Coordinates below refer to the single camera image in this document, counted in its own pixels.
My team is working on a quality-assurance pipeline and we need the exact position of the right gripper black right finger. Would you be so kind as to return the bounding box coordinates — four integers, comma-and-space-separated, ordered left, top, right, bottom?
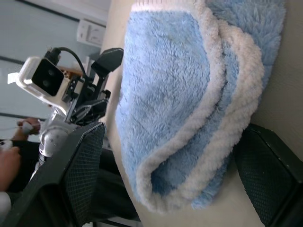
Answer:
232, 122, 303, 227

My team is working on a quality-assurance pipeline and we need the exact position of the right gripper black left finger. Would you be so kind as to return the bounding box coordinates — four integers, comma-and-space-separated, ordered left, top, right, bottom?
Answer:
6, 122, 107, 227

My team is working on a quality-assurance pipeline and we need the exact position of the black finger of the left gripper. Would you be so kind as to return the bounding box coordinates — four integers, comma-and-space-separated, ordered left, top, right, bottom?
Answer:
90, 47, 125, 79
71, 98, 110, 126

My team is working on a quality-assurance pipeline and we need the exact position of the light blue white-trimmed towel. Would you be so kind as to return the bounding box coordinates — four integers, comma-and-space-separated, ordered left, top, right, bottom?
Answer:
115, 0, 287, 215

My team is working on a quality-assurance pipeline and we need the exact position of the person's bare hand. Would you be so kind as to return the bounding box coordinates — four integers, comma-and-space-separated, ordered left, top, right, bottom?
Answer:
18, 117, 41, 140
0, 146, 22, 192

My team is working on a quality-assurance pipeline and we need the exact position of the white wall outlet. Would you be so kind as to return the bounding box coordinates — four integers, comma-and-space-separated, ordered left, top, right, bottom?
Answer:
77, 18, 107, 47

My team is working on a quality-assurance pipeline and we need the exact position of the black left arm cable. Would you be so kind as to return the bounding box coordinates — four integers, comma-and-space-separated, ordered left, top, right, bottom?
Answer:
45, 46, 86, 77

